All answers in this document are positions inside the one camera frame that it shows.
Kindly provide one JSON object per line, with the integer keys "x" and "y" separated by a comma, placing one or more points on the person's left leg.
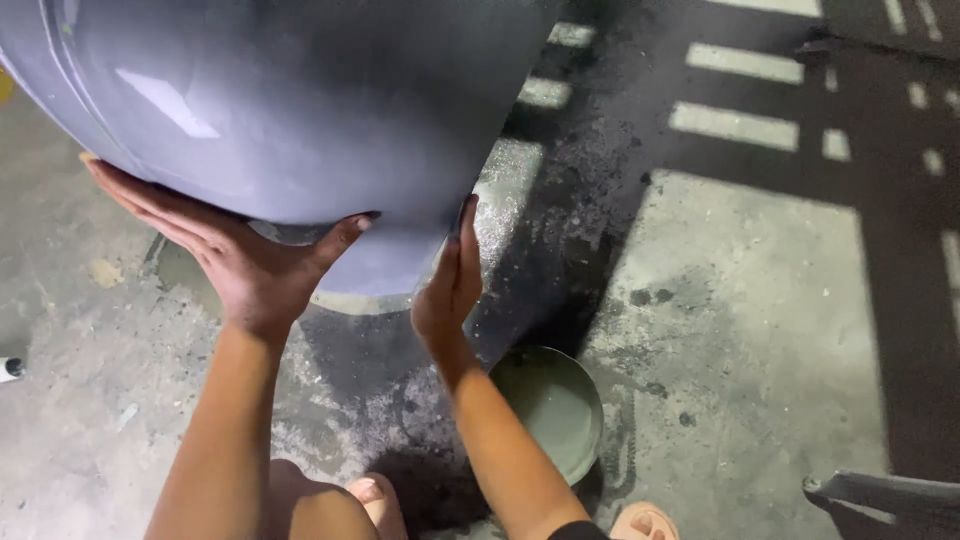
{"x": 322, "y": 510}

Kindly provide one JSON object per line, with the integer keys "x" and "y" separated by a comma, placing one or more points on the person's right hand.
{"x": 446, "y": 300}

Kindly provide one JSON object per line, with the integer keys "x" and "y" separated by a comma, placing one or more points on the person's left foot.
{"x": 379, "y": 502}

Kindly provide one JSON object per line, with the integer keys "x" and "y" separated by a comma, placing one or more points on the person's black garment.
{"x": 577, "y": 531}

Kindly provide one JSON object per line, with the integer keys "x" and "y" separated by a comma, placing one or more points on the dark metal stand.
{"x": 885, "y": 41}

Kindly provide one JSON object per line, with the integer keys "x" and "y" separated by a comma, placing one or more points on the person's right foot in sandal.
{"x": 645, "y": 523}

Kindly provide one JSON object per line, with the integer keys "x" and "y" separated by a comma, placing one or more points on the person's right fingers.
{"x": 463, "y": 255}

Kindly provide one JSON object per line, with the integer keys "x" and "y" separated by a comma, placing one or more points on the pale round bucket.
{"x": 360, "y": 304}

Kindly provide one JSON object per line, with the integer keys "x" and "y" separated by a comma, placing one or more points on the person's left hand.
{"x": 251, "y": 274}

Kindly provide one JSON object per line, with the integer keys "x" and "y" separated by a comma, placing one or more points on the grey car body panel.
{"x": 300, "y": 105}

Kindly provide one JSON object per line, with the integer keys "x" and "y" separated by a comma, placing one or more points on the white bottle with black cap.
{"x": 10, "y": 368}

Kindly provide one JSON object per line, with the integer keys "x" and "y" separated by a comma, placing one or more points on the green water basin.
{"x": 559, "y": 409}

